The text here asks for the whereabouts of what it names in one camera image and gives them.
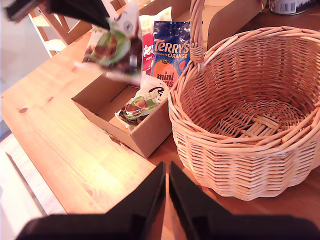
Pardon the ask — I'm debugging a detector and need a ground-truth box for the wooden chair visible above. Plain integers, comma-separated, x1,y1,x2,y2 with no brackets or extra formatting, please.
26,0,128,58

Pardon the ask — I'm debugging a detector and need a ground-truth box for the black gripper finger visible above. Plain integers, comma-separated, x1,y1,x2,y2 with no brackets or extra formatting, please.
106,161,167,240
47,0,111,30
169,161,232,240

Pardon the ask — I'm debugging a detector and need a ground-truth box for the blue Terry's orange eggs bag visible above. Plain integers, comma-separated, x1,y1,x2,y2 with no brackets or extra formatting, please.
150,20,192,88

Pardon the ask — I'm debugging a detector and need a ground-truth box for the white green Galaxy eggs bag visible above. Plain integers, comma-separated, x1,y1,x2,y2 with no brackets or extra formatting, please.
73,2,145,85
114,74,170,128

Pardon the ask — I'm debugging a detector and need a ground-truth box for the red Maltesers bunnies bag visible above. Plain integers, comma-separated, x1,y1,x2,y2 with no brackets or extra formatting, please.
138,8,173,76

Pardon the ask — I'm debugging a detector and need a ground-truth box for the brown cardboard box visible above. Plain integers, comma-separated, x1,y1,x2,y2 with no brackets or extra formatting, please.
71,0,266,159

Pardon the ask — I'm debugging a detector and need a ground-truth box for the white tin can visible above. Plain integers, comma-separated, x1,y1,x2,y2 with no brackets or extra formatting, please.
271,0,316,16

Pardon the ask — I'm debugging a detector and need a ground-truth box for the woven wicker basket with handle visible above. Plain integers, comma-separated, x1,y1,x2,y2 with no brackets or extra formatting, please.
167,0,320,202

